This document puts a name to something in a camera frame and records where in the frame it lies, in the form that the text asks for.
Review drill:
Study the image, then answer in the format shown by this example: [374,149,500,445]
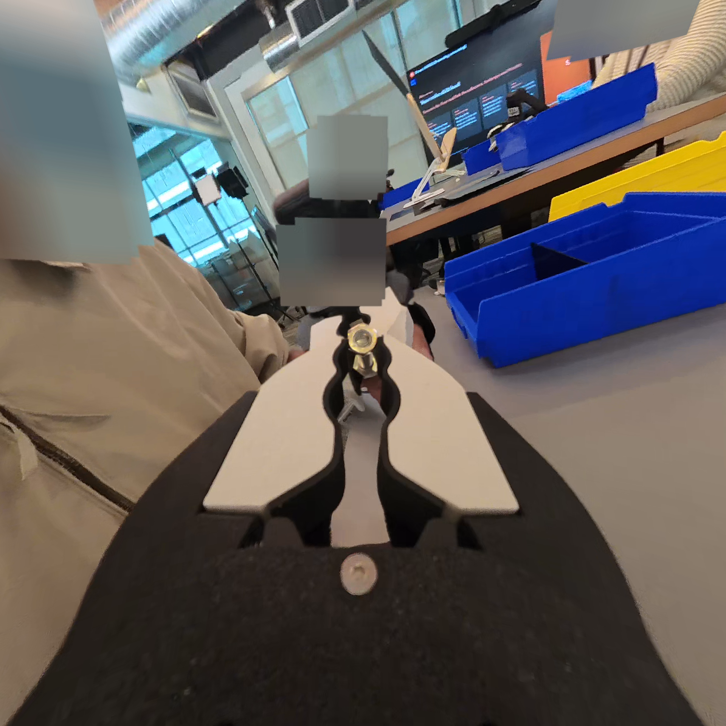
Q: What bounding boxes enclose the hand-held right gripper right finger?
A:
[375,338,520,538]

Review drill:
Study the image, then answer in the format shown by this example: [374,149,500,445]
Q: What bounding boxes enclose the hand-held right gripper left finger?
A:
[202,338,348,541]

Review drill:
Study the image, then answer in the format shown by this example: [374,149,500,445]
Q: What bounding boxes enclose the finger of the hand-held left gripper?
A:
[298,313,352,355]
[366,289,414,346]

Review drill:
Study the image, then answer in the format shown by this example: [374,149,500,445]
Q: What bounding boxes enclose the silver bolt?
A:
[352,347,384,380]

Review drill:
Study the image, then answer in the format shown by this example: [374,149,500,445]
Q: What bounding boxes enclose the blue divided storage bin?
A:
[444,191,726,368]

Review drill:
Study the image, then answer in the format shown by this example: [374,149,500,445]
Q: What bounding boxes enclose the person's left hand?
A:
[406,309,439,364]

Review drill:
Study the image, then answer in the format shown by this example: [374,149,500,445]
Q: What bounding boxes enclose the small blue storage bin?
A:
[462,137,507,178]
[379,178,427,213]

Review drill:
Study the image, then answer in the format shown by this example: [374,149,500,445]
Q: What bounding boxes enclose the black studio lamp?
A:
[216,165,251,200]

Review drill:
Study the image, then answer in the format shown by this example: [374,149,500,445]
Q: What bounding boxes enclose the white studio light panel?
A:
[192,172,224,206]

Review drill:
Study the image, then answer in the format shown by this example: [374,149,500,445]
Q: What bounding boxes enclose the brown wooden desk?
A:
[384,91,726,248]

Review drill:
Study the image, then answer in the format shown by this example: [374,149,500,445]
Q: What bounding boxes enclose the computer monitor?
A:
[406,29,548,146]

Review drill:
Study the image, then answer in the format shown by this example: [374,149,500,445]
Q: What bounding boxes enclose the white ceiling vent grille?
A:
[284,0,355,46]

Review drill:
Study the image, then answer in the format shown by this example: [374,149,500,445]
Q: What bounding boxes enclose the yellow storage bin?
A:
[548,131,726,223]

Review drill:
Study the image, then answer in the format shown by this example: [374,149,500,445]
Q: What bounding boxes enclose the silver ventilation duct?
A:
[105,0,253,76]

